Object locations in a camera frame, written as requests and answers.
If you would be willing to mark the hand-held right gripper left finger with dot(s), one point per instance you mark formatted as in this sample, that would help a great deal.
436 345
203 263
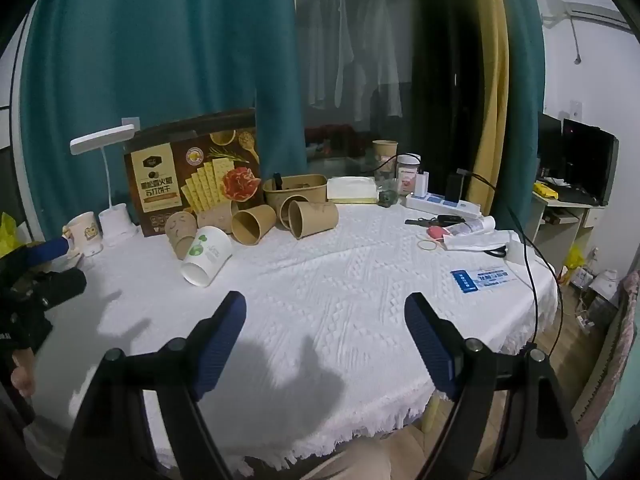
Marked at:
220 340

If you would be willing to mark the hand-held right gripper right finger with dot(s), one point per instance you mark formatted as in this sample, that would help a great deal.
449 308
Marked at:
430 340

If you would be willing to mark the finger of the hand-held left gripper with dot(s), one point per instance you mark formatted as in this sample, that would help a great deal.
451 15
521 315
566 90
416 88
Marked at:
62 287
50 251

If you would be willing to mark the white paper cup green print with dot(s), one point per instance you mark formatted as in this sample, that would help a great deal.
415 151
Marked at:
205 257

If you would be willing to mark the brown paper cup face drawing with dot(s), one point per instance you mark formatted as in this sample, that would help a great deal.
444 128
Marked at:
181 235

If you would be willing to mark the brown paper cup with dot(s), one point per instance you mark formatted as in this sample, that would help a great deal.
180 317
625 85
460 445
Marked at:
216 217
292 207
252 225
315 217

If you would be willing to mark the upright tan paper cup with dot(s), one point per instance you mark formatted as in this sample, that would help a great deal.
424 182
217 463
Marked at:
385 157

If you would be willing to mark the person's left hand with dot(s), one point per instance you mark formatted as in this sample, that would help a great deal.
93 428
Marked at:
22 372

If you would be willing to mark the white cartoon mug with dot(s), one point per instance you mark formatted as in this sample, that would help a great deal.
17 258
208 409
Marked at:
85 234

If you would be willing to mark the yellow plastic bag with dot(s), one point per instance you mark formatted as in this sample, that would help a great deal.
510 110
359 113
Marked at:
10 235

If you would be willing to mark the blue and white card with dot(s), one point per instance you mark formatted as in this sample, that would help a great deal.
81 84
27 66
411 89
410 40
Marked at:
482 278

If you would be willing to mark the white desk lamp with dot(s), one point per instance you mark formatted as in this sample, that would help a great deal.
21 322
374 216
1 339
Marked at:
112 180

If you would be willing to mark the yellow rubber band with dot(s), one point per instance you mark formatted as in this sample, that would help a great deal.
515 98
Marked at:
420 245

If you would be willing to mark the pink small pouch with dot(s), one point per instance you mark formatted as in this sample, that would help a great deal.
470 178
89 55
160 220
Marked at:
435 232

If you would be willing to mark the white papers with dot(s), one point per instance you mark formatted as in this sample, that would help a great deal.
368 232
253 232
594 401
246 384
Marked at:
480 239

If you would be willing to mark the white textured tablecloth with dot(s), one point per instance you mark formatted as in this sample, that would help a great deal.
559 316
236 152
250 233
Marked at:
325 280

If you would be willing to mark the white tube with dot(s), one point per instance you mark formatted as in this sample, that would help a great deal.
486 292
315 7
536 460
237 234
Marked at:
472 226

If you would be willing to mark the white power strip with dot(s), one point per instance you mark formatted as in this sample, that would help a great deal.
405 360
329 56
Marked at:
440 205

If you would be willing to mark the small green figurine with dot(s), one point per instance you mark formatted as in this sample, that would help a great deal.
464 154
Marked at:
387 199

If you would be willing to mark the black charger plug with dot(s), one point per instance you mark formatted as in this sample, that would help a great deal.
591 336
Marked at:
453 187

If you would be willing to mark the white charger plug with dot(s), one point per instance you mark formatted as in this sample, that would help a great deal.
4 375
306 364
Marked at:
423 182

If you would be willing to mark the small yellow floor bag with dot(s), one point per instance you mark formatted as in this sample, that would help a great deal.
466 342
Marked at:
574 257

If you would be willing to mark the brown cracker box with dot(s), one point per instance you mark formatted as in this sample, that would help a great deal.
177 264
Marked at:
195 170

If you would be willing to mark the clear jar white lid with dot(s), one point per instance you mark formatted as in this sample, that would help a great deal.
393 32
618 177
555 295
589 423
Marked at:
408 175

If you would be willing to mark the brown paper bowl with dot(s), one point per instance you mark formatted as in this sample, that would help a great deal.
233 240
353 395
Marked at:
300 191

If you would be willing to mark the white side desk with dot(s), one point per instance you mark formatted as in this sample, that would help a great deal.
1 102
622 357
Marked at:
560 215

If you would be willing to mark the pink patterned cloth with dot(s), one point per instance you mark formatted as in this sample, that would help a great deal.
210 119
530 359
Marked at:
612 355

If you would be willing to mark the yellow packet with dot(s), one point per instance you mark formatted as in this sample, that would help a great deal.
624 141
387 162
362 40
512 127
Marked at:
545 189

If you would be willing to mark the wide teal curtain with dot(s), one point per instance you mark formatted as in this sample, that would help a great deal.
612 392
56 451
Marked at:
150 60

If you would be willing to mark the black computer monitor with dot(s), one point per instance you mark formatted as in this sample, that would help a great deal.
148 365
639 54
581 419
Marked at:
587 160

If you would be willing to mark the yellow curtain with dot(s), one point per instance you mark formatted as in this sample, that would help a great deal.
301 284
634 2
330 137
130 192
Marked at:
492 100

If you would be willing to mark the narrow teal curtain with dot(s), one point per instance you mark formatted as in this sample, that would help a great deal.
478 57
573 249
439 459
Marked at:
525 85

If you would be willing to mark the hanging white clothes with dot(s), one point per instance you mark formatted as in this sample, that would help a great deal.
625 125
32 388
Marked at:
355 55

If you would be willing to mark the white air conditioner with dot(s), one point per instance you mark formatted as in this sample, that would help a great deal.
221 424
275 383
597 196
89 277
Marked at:
585 10

